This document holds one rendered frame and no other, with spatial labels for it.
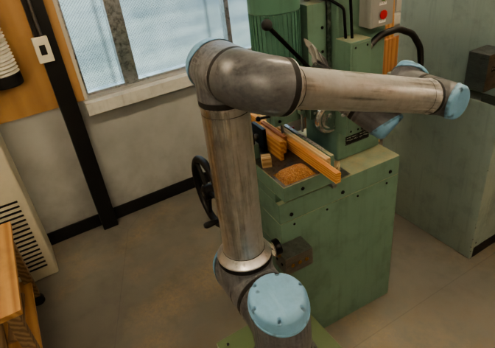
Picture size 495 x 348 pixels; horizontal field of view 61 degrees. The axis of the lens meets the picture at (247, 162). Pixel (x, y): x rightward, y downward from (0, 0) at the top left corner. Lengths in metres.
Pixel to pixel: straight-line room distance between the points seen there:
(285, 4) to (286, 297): 0.88
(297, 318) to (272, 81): 0.56
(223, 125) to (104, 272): 1.88
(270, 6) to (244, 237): 0.73
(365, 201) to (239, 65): 1.13
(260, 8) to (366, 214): 0.94
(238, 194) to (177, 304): 1.41
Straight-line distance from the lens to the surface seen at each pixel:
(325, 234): 1.75
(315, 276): 1.87
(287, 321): 1.05
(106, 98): 2.64
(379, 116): 1.21
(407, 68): 1.25
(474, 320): 2.31
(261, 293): 1.08
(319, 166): 1.49
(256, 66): 0.79
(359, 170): 1.70
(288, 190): 1.44
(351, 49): 1.50
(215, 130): 0.93
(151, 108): 2.80
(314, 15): 1.52
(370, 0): 1.54
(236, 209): 1.03
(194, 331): 2.22
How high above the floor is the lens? 1.72
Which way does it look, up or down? 31 degrees down
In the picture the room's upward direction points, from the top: 7 degrees counter-clockwise
